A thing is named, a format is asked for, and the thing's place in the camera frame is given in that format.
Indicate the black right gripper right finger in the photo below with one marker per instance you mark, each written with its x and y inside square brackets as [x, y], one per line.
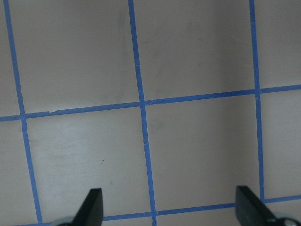
[250, 210]

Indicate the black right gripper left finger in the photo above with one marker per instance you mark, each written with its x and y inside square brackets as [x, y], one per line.
[91, 210]

